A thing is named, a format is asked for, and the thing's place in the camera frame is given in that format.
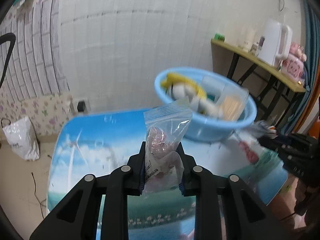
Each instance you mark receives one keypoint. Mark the wooden side table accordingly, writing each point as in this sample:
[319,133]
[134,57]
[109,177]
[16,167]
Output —
[273,92]

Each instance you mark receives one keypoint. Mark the green box on side table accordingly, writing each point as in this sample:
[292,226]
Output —
[219,37]

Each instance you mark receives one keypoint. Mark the clear plastic container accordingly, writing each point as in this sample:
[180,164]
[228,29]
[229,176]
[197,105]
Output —
[217,90]

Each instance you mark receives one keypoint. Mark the light blue plastic basin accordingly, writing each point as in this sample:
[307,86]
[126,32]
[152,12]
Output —
[203,128]

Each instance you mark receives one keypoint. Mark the clear zip bag pink contents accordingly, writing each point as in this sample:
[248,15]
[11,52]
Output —
[166,125]

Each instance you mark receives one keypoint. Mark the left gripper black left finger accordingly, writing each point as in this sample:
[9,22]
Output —
[96,204]

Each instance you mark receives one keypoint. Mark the small dark jar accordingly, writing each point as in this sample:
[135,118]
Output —
[257,46]

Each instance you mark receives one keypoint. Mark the white plush with yellow hat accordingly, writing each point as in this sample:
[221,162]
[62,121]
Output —
[178,86]

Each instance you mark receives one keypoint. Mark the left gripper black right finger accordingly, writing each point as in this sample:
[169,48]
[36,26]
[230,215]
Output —
[226,206]

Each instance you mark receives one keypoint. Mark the white plastic bag on floor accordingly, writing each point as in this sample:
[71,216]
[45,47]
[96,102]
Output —
[21,137]

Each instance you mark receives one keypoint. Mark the grey snack packet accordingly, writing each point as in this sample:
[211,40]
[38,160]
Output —
[262,129]

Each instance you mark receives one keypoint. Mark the white cup on side table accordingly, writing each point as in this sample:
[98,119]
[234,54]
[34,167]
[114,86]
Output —
[246,39]

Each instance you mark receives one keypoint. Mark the black wall plug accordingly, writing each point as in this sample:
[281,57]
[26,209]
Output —
[81,106]

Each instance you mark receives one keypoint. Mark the pink bear box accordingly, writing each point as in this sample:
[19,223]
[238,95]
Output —
[293,66]

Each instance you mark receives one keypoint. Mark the white electric kettle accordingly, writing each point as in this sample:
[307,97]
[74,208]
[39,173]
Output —
[277,43]

